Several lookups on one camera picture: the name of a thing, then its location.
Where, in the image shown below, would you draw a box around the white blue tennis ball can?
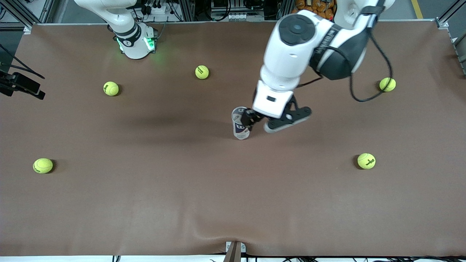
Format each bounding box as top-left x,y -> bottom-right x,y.
232,106 -> 252,140

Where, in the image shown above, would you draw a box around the brown table mat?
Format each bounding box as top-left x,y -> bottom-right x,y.
0,21 -> 466,257

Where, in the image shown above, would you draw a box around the long white socket strip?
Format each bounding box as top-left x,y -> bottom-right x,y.
210,12 -> 265,21

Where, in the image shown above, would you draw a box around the bag of orange items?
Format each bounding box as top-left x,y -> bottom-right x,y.
290,0 -> 335,21

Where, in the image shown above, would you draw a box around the metal table edge clamp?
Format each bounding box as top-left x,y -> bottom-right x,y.
225,241 -> 246,262

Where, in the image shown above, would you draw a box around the white power strip with plugs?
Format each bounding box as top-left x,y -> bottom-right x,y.
145,3 -> 168,15

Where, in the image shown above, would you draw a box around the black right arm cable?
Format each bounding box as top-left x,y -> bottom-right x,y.
0,44 -> 46,79

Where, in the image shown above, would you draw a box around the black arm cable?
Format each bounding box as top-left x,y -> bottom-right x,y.
0,44 -> 46,79
297,0 -> 394,102

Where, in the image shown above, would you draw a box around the aluminium frame profile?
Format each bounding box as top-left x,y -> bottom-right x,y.
0,0 -> 55,29
435,0 -> 466,75

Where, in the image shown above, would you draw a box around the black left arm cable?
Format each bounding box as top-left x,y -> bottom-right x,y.
297,0 -> 394,102

